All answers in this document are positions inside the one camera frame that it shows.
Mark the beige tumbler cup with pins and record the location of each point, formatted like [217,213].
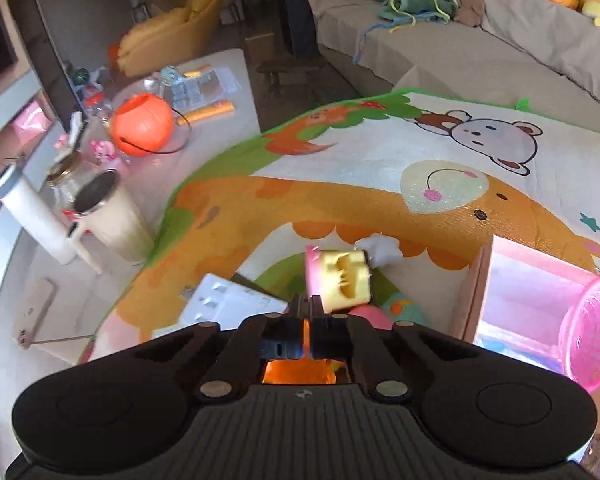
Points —
[112,220]

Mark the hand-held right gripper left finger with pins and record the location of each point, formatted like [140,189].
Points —
[297,316]

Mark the clear plastic packet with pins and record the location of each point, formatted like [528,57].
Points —
[205,82]

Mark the yellow armchair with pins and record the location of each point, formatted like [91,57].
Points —
[180,20]

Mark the yellow toy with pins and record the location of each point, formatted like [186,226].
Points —
[344,275]

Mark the small wooden stool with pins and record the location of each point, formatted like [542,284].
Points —
[287,67]

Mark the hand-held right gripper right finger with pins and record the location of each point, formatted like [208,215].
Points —
[326,321]

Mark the white blister card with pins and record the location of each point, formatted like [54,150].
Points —
[225,305]

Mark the pink pig toy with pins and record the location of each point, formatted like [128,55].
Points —
[105,151]

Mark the green knitted cloth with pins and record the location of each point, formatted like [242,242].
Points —
[415,2]

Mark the printed play mat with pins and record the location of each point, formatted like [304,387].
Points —
[360,170]

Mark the orange pumpkin bucket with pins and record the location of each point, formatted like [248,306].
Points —
[141,122]

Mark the white crumpled tissue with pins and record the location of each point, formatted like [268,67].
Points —
[380,250]

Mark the glass jar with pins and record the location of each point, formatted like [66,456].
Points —
[65,182]

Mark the white bottle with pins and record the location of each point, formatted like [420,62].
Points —
[35,220]

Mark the pink cardboard box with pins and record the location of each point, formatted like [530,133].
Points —
[517,285]

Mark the brown bunny plush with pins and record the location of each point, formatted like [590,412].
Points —
[471,7]

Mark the pink plastic basket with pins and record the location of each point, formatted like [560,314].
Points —
[597,340]

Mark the grey sofa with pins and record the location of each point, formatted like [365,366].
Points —
[480,50]

